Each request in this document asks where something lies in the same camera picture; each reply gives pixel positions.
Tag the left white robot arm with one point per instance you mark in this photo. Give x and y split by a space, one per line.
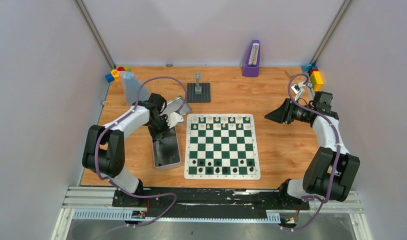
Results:
104 151

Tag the yellow toy block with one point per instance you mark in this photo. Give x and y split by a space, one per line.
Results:
316 80

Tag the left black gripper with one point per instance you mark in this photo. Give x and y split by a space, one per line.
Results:
159 129

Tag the colourful toy blocks left corner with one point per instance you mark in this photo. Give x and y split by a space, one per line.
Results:
116 75

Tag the translucent blue plastic container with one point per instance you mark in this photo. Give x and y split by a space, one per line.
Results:
130 85

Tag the purple metronome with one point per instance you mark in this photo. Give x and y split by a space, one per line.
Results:
251 61

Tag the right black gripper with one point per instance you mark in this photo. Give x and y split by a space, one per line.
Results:
283 113

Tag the metal tin lid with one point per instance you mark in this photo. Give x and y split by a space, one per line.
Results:
178 105

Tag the green white chess mat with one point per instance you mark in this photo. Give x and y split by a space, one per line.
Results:
228 138

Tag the dark grey lego baseplate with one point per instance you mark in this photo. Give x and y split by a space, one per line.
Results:
204 96

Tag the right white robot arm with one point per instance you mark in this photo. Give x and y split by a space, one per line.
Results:
333 169

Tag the metal tin with black pieces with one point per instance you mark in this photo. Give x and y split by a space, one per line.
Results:
166 151

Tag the grey lego tower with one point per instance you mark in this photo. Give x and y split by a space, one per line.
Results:
198 88

